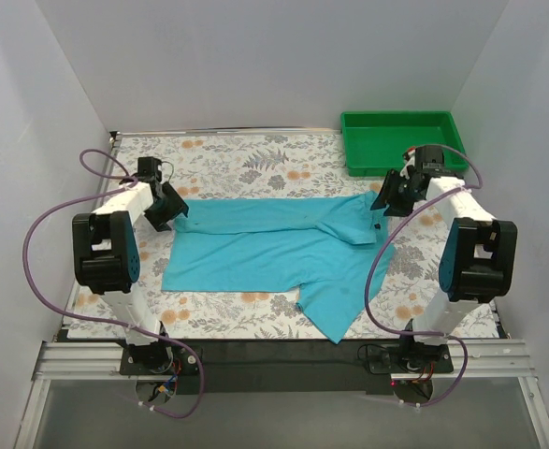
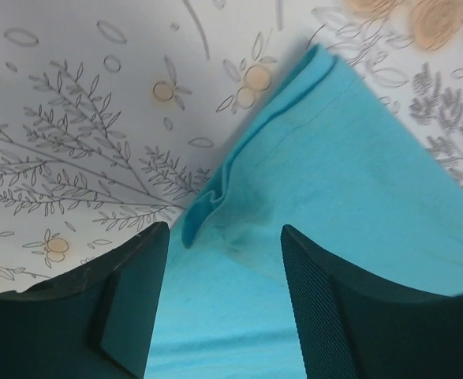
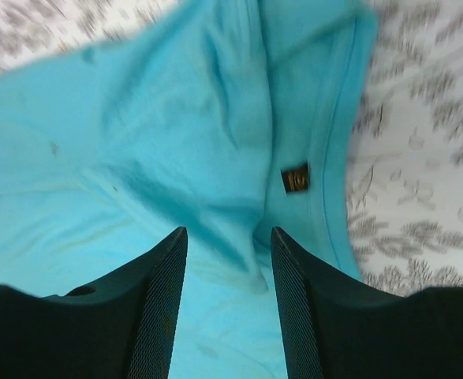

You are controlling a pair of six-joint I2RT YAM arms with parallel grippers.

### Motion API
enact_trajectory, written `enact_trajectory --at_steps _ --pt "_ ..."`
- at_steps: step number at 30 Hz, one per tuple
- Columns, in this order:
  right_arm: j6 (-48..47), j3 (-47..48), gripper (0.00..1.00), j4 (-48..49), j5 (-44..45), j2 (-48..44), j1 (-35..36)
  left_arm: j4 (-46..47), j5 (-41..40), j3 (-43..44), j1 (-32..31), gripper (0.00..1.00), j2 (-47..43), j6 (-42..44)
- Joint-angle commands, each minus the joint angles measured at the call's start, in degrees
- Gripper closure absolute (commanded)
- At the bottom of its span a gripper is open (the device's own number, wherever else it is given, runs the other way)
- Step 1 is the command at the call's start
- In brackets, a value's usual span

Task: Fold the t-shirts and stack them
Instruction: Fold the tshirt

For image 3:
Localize turquoise t shirt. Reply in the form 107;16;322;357
0;1;378;378

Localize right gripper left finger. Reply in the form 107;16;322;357
0;227;188;379

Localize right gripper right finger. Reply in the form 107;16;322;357
271;227;463;379

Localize floral patterned table cloth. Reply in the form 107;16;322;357
0;1;463;295

